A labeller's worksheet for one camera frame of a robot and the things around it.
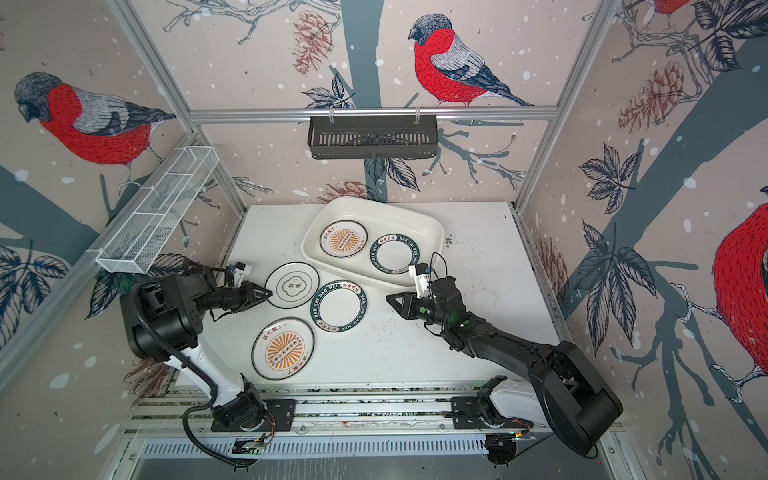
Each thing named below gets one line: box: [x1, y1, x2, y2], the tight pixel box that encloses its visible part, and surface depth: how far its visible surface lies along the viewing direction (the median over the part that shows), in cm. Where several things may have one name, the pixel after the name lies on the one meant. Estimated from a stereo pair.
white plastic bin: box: [301, 196, 445, 286], surface depth 111 cm
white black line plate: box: [265, 261, 320, 309], surface depth 100 cm
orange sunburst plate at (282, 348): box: [251, 317, 315, 381], surface depth 86 cm
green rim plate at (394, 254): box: [370, 233, 420, 275], surface depth 107 cm
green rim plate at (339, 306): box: [310, 280, 368, 333], surface depth 95 cm
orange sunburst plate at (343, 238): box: [319, 220, 369, 258], surface depth 112 cm
